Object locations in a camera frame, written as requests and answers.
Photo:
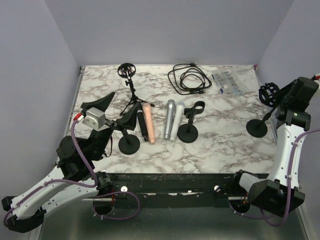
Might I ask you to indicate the clear plastic organizer box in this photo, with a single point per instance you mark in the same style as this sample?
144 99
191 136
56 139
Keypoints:
227 82

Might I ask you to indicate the black microphone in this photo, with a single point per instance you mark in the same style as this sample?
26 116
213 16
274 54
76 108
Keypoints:
142 125

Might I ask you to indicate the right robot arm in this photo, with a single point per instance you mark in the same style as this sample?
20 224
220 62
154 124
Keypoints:
287 150

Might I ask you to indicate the round-base stand with shockmount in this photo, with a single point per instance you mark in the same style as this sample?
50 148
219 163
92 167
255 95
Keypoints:
267 96

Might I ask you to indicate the white microphone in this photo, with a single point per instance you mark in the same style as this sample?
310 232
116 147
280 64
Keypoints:
180 107

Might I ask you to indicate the round-base stand with clip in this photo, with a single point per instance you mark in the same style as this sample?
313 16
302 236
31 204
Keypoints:
188 133

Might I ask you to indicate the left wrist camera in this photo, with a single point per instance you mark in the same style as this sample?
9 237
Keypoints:
93 118

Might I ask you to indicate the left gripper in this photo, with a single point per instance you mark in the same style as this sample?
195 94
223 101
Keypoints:
128 121

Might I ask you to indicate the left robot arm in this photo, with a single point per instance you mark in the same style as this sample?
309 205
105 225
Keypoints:
73 178

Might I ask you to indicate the black round-base mic stand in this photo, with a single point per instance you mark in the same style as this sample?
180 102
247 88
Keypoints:
128 144

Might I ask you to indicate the silver microphone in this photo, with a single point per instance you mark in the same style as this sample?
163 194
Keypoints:
170 110

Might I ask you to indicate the black tripod mic stand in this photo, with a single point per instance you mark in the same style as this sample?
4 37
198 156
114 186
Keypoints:
127 71

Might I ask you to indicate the beige microphone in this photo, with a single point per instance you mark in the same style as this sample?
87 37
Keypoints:
147 110

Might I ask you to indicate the black mounting rail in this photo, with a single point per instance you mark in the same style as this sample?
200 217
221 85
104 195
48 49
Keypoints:
196 190

